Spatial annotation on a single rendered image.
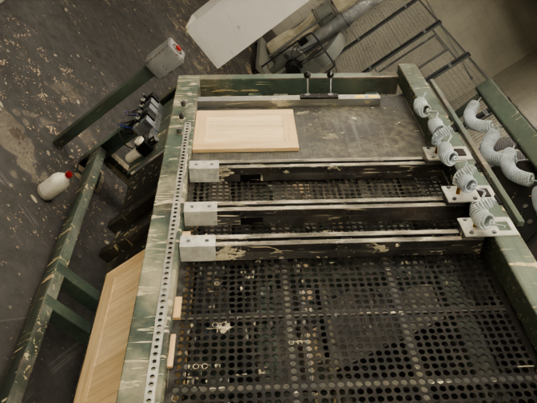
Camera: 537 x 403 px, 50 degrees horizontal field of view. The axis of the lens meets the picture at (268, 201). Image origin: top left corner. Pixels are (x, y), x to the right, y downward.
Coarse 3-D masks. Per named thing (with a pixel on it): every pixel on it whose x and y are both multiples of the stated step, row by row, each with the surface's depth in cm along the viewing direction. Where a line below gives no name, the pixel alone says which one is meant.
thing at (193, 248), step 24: (192, 240) 202; (216, 240) 203; (240, 240) 203; (264, 240) 204; (288, 240) 204; (312, 240) 202; (336, 240) 202; (360, 240) 202; (384, 240) 202; (408, 240) 202; (432, 240) 203; (456, 240) 203; (480, 240) 203
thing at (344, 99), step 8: (232, 96) 299; (240, 96) 299; (248, 96) 299; (256, 96) 299; (264, 96) 299; (272, 96) 299; (280, 96) 299; (288, 96) 299; (296, 96) 299; (344, 96) 299; (352, 96) 299; (200, 104) 295; (208, 104) 295; (216, 104) 296; (224, 104) 296; (232, 104) 296; (240, 104) 296; (248, 104) 296; (256, 104) 297; (264, 104) 297; (272, 104) 297; (280, 104) 297; (288, 104) 298; (296, 104) 298; (304, 104) 298; (312, 104) 298; (320, 104) 298; (328, 104) 299; (336, 104) 299; (344, 104) 299; (352, 104) 299; (360, 104) 299; (368, 104) 300; (376, 104) 300
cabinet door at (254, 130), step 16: (208, 112) 289; (224, 112) 289; (240, 112) 289; (256, 112) 289; (272, 112) 289; (288, 112) 289; (208, 128) 276; (224, 128) 277; (240, 128) 277; (256, 128) 277; (272, 128) 277; (288, 128) 276; (208, 144) 264; (224, 144) 264; (240, 144) 264; (256, 144) 264; (272, 144) 264; (288, 144) 264
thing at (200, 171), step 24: (432, 144) 238; (192, 168) 238; (216, 168) 239; (240, 168) 239; (264, 168) 240; (288, 168) 240; (312, 168) 241; (336, 168) 241; (360, 168) 242; (384, 168) 242; (408, 168) 243; (432, 168) 244
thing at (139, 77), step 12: (144, 72) 306; (132, 84) 310; (108, 96) 317; (120, 96) 313; (96, 108) 317; (108, 108) 317; (84, 120) 321; (96, 120) 322; (72, 132) 325; (60, 144) 330
